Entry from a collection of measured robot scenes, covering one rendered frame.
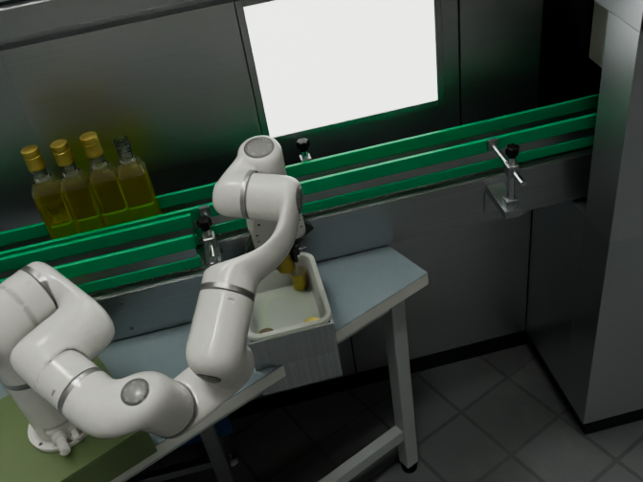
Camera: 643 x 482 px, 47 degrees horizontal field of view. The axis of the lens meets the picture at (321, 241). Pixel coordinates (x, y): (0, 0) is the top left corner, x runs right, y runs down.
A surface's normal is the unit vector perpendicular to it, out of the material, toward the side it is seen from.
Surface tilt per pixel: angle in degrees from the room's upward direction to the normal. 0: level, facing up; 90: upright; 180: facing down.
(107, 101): 90
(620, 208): 90
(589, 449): 0
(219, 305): 30
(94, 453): 2
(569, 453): 0
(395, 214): 90
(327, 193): 90
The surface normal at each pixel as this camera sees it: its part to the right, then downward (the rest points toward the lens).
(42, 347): 0.04, -0.50
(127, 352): -0.13, -0.77
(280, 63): 0.21, 0.59
